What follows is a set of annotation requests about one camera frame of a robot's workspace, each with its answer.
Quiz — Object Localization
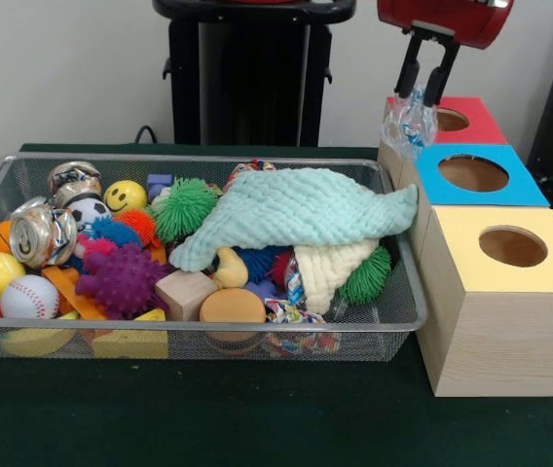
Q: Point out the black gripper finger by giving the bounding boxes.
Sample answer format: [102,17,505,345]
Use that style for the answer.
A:
[423,39,460,108]
[394,31,425,99]

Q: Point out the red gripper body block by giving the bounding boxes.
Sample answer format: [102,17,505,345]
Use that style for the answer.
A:
[376,0,515,51]

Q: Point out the clear wrapper with blue print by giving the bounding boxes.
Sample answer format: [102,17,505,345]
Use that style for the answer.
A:
[382,86,439,162]

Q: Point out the mint green cloth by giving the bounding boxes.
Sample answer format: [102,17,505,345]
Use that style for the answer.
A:
[167,167,421,273]

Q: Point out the wooden three-hole sorting box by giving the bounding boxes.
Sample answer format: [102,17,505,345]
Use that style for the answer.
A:
[377,95,553,398]

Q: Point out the clear mesh bin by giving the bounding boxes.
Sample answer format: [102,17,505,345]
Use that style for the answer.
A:
[0,153,429,363]

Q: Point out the green spiky ball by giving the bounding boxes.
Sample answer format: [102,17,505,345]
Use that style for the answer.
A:
[154,177,220,244]
[337,245,392,305]

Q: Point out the cream knitted cloth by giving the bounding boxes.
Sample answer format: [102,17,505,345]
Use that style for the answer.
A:
[292,237,381,315]

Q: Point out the orange round disc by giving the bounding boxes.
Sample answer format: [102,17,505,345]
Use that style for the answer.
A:
[200,288,267,343]

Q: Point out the yellow smiley face ball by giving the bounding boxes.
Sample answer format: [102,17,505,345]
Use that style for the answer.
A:
[104,180,148,215]

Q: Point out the wooden cube block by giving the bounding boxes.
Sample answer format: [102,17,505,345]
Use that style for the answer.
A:
[156,269,221,322]

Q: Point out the purple spiky ball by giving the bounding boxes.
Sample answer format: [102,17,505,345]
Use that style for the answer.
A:
[75,241,173,320]

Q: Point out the dark green table cloth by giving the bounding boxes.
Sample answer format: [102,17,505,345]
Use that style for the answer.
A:
[0,144,553,467]

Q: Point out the crushed silver can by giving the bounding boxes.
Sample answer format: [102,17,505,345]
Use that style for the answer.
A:
[9,198,79,269]

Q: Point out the white baseball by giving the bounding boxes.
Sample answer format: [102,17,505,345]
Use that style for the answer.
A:
[0,274,61,320]

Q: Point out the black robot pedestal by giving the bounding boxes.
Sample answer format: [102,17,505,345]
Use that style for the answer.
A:
[153,0,357,147]

